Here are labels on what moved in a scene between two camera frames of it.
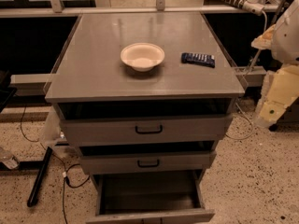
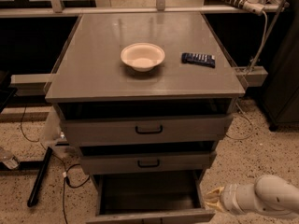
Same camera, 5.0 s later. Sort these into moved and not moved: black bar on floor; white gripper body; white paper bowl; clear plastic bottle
Moved: white gripper body
Not moved: black bar on floor; clear plastic bottle; white paper bowl
